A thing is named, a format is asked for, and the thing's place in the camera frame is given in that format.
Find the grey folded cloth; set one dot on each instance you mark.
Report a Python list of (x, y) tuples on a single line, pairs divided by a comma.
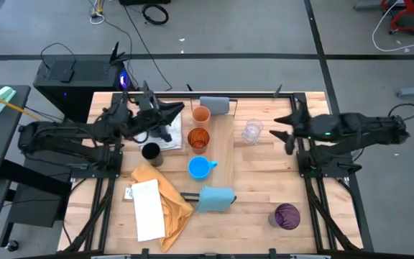
[(215, 105)]

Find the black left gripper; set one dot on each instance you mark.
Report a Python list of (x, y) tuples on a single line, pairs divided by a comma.
[(146, 115)]

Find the black caster wheel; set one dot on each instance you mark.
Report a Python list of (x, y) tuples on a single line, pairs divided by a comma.
[(13, 246)]

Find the black computer tower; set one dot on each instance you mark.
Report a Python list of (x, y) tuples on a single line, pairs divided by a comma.
[(81, 82)]

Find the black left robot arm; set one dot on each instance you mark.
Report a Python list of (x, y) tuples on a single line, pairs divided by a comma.
[(67, 131)]

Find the black metal table frame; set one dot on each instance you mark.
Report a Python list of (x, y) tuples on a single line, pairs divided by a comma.
[(299, 97)]

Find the yellow waffle towel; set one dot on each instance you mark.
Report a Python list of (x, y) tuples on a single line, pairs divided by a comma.
[(178, 212)]

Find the peach plastic cup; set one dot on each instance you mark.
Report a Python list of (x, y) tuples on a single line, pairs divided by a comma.
[(201, 115)]

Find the black box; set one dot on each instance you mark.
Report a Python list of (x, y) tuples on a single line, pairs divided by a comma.
[(144, 1)]

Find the white folded towel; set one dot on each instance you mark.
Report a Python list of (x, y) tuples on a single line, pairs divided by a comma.
[(147, 212)]

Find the black plastic tumbler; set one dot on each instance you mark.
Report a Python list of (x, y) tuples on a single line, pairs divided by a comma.
[(152, 153)]

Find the mint green stapler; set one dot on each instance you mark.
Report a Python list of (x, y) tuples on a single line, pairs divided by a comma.
[(2, 97)]

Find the white plaid dish towel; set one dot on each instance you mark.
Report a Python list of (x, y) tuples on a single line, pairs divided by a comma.
[(176, 136)]

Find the clear glass cup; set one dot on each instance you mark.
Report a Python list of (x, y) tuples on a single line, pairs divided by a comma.
[(252, 132)]

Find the orange translucent tumbler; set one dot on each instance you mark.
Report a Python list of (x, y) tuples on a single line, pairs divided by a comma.
[(198, 138)]

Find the black floor stand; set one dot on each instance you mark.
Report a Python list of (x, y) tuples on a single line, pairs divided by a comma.
[(34, 205)]

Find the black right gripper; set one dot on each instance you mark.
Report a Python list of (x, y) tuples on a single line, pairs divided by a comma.
[(305, 126)]

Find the purple translucent tumbler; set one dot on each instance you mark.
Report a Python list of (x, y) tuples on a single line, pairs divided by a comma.
[(286, 216)]

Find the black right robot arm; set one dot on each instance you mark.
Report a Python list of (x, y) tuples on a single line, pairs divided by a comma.
[(358, 126)]

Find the bright blue mug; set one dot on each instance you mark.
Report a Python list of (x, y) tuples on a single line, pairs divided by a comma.
[(200, 168)]

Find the red cart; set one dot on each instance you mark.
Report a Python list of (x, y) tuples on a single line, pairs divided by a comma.
[(410, 26)]

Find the light blue folded cloth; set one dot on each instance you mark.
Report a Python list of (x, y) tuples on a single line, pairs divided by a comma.
[(216, 199)]

